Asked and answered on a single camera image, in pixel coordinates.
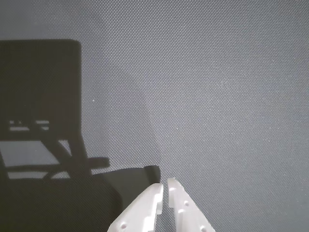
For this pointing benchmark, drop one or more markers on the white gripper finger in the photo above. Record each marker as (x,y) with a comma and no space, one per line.
(147,205)
(184,210)

